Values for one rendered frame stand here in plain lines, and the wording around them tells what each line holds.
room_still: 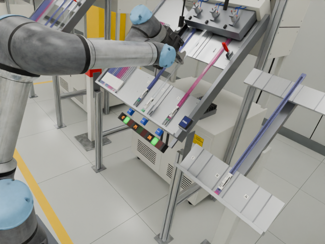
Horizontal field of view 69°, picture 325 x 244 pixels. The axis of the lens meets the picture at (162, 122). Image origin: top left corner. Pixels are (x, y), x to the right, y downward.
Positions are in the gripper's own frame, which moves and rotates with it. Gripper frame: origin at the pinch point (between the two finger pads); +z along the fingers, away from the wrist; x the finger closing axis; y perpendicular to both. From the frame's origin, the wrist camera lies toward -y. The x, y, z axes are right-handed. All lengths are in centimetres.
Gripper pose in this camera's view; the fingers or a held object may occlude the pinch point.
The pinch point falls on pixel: (179, 63)
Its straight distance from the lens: 117.2
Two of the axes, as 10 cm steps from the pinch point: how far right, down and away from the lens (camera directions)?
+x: -6.7, -4.5, 5.9
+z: 5.2, 2.7, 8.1
